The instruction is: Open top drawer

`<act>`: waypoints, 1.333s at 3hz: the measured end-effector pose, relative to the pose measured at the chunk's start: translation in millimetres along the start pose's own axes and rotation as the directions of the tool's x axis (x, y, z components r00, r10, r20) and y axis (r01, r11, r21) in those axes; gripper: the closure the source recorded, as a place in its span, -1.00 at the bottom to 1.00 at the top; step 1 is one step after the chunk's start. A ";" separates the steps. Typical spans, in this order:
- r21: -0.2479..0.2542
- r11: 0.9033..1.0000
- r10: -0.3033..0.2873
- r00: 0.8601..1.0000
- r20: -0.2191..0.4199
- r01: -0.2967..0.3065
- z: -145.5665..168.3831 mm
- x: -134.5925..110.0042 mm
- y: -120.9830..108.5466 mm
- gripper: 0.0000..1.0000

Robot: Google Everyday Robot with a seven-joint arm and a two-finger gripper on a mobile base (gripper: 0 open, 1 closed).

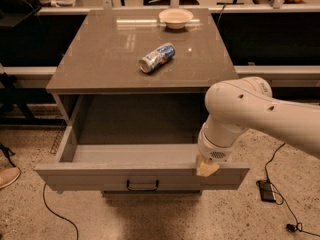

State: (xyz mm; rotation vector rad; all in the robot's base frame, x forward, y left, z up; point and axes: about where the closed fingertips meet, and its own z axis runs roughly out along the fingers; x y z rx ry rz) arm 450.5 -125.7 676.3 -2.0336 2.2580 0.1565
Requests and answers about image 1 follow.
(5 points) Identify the grey drawer cabinet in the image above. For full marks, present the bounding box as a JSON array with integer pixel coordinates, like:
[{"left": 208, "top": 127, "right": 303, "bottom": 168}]
[{"left": 45, "top": 7, "right": 243, "bottom": 197}]

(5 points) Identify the blue white soda can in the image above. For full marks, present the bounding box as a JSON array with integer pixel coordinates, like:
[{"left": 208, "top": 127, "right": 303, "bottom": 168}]
[{"left": 139, "top": 42, "right": 175, "bottom": 73}]

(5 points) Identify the black power adapter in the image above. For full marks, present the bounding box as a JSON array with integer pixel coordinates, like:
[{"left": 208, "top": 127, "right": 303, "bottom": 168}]
[{"left": 256, "top": 180, "right": 276, "bottom": 203}]

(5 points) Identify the black cable right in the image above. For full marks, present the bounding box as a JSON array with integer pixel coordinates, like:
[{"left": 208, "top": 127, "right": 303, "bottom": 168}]
[{"left": 263, "top": 142, "right": 320, "bottom": 238}]

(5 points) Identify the grey top drawer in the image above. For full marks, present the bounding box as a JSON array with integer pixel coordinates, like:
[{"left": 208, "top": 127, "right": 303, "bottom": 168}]
[{"left": 34, "top": 94, "right": 250, "bottom": 193}]

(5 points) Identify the black cable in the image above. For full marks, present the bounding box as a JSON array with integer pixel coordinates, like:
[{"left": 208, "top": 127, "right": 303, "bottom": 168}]
[
  {"left": 41, "top": 183, "right": 80, "bottom": 240},
  {"left": 263, "top": 142, "right": 320, "bottom": 238}
]

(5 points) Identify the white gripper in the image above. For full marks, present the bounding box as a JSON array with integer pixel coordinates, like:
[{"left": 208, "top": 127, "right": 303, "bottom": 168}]
[{"left": 196, "top": 124, "right": 235, "bottom": 177}]

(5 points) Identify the tan shoe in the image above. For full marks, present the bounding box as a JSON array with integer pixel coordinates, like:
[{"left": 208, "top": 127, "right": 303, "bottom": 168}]
[{"left": 0, "top": 167, "right": 21, "bottom": 189}]

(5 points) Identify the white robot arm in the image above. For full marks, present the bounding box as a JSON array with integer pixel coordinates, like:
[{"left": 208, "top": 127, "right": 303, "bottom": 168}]
[{"left": 196, "top": 77, "right": 320, "bottom": 177}]

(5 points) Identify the black office chair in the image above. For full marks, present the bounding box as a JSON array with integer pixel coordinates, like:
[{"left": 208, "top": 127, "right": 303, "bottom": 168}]
[{"left": 0, "top": 0, "right": 41, "bottom": 30}]

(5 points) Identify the black tripod leg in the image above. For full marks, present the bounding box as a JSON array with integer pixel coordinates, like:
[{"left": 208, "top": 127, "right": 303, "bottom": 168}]
[{"left": 0, "top": 143, "right": 15, "bottom": 167}]

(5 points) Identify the black cable left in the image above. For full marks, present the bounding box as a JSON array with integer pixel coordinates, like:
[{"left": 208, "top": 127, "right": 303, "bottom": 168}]
[{"left": 41, "top": 183, "right": 80, "bottom": 240}]

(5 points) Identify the white bowl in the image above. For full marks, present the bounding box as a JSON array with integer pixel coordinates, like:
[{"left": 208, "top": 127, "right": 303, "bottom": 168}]
[{"left": 159, "top": 8, "right": 193, "bottom": 29}]

